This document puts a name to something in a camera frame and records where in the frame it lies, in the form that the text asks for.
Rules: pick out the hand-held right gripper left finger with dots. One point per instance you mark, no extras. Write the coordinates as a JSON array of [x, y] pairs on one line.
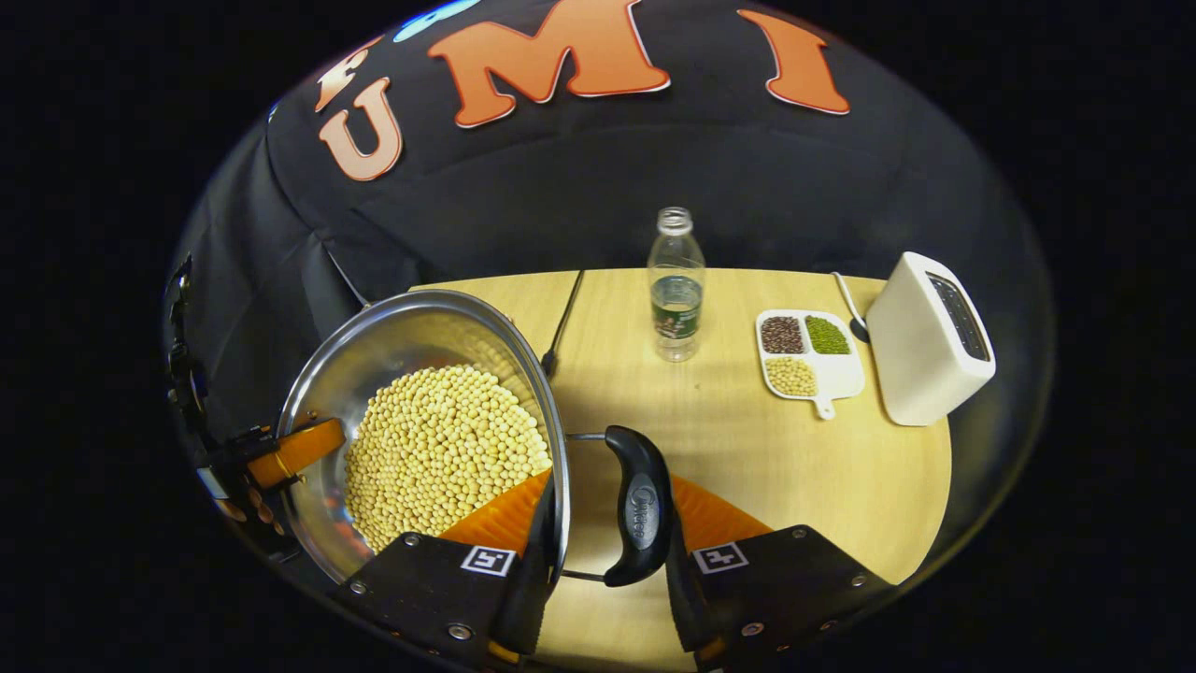
[[528, 598]]

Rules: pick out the clear plastic water bottle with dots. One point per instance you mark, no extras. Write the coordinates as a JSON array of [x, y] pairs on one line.
[[676, 308]]

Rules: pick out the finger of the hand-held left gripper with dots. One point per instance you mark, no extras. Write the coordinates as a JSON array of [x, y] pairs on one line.
[[299, 449]]

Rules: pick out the green mung beans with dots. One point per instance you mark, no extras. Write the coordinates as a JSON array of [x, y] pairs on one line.
[[828, 336]]

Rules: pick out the pile of soybeans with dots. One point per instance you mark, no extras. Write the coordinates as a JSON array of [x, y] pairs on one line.
[[439, 449]]

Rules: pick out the white divided dish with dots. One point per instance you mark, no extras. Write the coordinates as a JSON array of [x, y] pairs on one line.
[[841, 376]]

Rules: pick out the white toaster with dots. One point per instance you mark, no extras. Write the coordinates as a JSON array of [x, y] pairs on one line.
[[916, 355]]

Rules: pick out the small yellow beans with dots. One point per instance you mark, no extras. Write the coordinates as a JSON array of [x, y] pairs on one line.
[[790, 376]]

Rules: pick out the dark red beans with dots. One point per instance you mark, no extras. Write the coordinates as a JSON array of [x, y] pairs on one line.
[[782, 335]]

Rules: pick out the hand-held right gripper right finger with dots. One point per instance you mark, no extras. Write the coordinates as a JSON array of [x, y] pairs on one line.
[[682, 608]]

